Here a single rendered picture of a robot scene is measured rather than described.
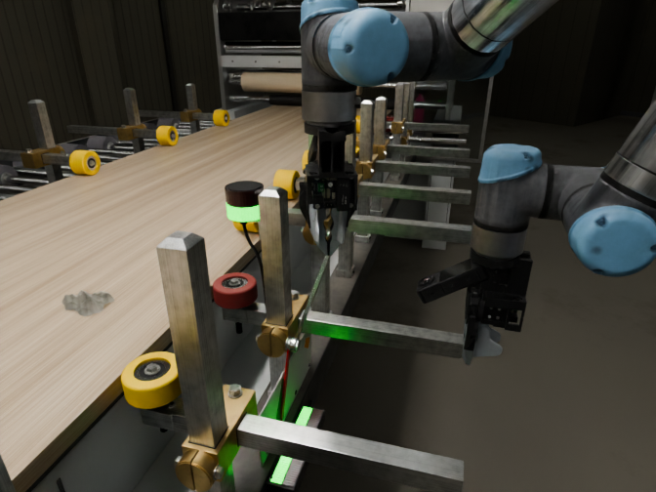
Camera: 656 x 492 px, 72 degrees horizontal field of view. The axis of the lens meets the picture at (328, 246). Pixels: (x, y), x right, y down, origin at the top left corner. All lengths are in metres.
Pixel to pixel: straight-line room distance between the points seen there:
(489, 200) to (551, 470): 1.32
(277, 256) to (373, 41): 0.36
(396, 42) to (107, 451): 0.70
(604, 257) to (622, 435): 1.58
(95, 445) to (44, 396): 0.14
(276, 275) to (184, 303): 0.27
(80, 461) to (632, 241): 0.74
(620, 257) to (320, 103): 0.39
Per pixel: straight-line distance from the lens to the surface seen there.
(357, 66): 0.50
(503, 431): 1.91
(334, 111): 0.62
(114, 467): 0.86
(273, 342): 0.78
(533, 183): 0.66
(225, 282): 0.86
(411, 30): 0.55
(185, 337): 0.53
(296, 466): 0.80
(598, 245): 0.53
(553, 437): 1.96
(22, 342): 0.83
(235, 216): 0.71
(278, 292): 0.75
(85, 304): 0.86
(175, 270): 0.49
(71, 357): 0.76
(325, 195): 0.65
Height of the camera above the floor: 1.31
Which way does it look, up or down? 25 degrees down
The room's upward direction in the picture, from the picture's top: straight up
